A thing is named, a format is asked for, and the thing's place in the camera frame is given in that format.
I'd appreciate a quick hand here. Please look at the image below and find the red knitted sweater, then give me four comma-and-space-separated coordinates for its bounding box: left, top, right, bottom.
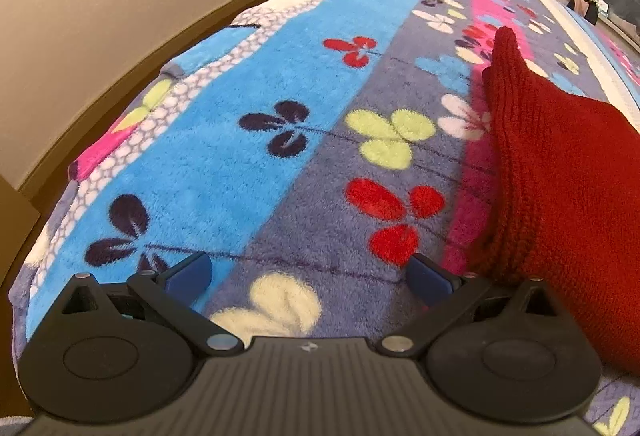
469, 26, 640, 375

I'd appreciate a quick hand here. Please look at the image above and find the floral printed fleece blanket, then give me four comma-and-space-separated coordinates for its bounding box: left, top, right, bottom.
10, 0, 640, 436

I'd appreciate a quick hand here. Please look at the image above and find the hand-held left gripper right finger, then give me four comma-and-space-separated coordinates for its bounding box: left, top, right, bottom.
375, 253, 559, 360

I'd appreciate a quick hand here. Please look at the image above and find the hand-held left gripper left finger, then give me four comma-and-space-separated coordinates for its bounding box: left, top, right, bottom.
60, 251, 242, 358

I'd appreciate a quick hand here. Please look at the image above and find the wooden furniture panel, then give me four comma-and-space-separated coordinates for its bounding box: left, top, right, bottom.
0, 175, 42, 291

